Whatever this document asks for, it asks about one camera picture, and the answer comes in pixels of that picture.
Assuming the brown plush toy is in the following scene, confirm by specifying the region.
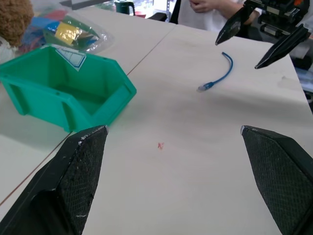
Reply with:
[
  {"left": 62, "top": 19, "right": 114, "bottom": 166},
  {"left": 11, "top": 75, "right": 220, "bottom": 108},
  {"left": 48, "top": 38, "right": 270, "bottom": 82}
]
[{"left": 0, "top": 0, "right": 35, "bottom": 65}]

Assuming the black chair armrest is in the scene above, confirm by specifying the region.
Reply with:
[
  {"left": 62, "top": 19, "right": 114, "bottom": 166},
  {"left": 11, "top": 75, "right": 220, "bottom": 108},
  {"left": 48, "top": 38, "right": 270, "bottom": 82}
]
[{"left": 146, "top": 12, "right": 170, "bottom": 23}]

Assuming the clear bag of coloured items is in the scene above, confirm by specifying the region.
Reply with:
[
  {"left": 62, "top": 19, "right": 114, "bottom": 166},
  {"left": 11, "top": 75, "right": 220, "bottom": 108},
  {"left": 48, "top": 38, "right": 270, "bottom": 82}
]
[{"left": 21, "top": 6, "right": 115, "bottom": 54}]

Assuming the grey flat object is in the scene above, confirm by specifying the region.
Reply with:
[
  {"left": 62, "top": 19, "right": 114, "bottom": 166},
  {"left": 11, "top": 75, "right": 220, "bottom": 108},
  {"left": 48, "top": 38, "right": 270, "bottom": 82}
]
[{"left": 59, "top": 0, "right": 115, "bottom": 11}]

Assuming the person's bare hand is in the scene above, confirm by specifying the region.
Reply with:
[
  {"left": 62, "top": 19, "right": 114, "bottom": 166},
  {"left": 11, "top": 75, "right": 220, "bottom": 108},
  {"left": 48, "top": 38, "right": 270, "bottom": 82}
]
[{"left": 190, "top": 0, "right": 218, "bottom": 14}]

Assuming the dark green mug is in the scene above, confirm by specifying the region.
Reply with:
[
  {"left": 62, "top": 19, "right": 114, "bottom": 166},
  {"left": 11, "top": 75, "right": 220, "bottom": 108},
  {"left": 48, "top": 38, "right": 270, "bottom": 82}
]
[{"left": 114, "top": 0, "right": 136, "bottom": 16}]

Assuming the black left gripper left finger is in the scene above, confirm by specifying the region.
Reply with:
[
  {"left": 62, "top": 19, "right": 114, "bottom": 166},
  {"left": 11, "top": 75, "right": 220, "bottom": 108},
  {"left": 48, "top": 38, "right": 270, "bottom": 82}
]
[{"left": 0, "top": 125, "right": 109, "bottom": 235}]

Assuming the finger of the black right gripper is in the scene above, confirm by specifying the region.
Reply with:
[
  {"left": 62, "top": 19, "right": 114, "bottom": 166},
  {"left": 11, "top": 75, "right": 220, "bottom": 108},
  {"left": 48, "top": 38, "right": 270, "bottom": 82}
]
[
  {"left": 254, "top": 24, "right": 310, "bottom": 70},
  {"left": 215, "top": 1, "right": 257, "bottom": 46}
]

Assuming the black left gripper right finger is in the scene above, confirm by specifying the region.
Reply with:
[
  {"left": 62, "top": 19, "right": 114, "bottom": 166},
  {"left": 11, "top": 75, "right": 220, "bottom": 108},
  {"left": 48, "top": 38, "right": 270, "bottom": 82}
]
[{"left": 240, "top": 125, "right": 313, "bottom": 235}]

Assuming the green plastic storage bin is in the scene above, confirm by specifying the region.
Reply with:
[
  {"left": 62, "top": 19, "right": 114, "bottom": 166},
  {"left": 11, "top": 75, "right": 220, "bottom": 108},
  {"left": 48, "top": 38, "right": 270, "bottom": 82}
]
[{"left": 0, "top": 45, "right": 137, "bottom": 133}]

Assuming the blue Ethernet cable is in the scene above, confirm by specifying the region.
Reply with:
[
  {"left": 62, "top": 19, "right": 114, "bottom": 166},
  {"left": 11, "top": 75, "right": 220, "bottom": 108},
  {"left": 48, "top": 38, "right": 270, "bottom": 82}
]
[{"left": 196, "top": 51, "right": 234, "bottom": 94}]

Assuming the person in white shirt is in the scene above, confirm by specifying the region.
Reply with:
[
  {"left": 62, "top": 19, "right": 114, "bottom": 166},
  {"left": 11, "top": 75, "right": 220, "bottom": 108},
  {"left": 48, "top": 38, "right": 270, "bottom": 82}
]
[{"left": 176, "top": 0, "right": 260, "bottom": 33}]

